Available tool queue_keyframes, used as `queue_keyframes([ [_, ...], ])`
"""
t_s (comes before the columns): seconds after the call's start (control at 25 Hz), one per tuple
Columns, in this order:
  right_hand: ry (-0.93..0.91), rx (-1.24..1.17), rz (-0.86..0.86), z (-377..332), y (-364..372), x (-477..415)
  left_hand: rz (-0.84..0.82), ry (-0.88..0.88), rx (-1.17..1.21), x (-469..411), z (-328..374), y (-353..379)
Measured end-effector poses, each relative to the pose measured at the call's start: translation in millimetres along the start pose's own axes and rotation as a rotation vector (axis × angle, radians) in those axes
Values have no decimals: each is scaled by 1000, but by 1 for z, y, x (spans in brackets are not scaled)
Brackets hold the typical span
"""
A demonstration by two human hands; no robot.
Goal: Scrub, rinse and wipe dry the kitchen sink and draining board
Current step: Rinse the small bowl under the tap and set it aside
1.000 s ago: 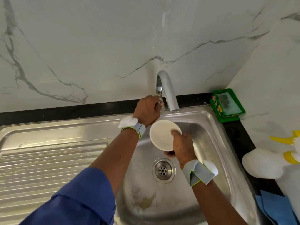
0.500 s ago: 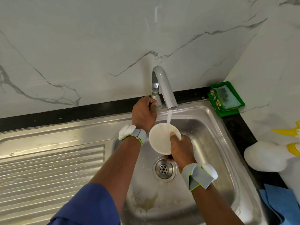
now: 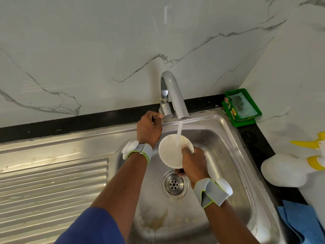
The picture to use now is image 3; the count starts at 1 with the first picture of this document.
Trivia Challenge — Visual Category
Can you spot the person's left hand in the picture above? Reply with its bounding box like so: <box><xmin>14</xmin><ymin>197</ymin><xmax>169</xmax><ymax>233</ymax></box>
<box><xmin>136</xmin><ymin>110</ymin><xmax>166</xmax><ymax>148</ymax></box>

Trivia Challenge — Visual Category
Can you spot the person's right hand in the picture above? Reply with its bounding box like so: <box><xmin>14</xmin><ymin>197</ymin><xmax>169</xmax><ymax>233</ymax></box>
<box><xmin>175</xmin><ymin>146</ymin><xmax>210</xmax><ymax>188</ymax></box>

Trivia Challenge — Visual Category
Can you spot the white bowl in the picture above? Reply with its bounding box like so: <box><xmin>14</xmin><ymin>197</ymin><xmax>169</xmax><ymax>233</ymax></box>
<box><xmin>158</xmin><ymin>134</ymin><xmax>195</xmax><ymax>169</ymax></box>

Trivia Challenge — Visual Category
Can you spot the chrome faucet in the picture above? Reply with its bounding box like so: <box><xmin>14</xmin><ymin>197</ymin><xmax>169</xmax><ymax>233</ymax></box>
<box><xmin>158</xmin><ymin>70</ymin><xmax>190</xmax><ymax>121</ymax></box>

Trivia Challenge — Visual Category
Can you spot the white yellow spray bottle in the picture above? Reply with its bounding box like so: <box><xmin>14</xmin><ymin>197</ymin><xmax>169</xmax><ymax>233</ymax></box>
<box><xmin>260</xmin><ymin>131</ymin><xmax>325</xmax><ymax>188</ymax></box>

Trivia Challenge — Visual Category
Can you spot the stainless steel sink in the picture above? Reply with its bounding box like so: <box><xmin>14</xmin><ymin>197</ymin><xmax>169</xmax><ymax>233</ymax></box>
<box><xmin>0</xmin><ymin>109</ymin><xmax>285</xmax><ymax>244</ymax></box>

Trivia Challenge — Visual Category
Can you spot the person's left forearm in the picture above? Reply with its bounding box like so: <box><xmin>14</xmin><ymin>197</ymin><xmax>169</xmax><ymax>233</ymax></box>
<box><xmin>91</xmin><ymin>155</ymin><xmax>149</xmax><ymax>242</ymax></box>

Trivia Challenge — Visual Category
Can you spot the person's right forearm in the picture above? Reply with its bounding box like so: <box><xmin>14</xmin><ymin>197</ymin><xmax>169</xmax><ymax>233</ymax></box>
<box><xmin>204</xmin><ymin>201</ymin><xmax>261</xmax><ymax>244</ymax></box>

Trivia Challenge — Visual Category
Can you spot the white left wrist tracker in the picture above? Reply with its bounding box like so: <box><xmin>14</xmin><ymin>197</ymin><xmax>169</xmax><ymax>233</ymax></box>
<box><xmin>122</xmin><ymin>140</ymin><xmax>153</xmax><ymax>163</ymax></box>

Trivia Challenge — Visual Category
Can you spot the metal drain strainer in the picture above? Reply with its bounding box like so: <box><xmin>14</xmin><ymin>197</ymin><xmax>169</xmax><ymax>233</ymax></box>
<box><xmin>162</xmin><ymin>171</ymin><xmax>189</xmax><ymax>199</ymax></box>

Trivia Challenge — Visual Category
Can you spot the green soap tray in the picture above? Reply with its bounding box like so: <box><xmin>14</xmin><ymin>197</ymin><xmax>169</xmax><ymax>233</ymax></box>
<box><xmin>221</xmin><ymin>88</ymin><xmax>263</xmax><ymax>127</ymax></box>

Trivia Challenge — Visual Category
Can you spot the blue cloth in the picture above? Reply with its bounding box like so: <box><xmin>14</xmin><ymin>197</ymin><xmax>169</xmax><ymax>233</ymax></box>
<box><xmin>277</xmin><ymin>200</ymin><xmax>325</xmax><ymax>244</ymax></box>

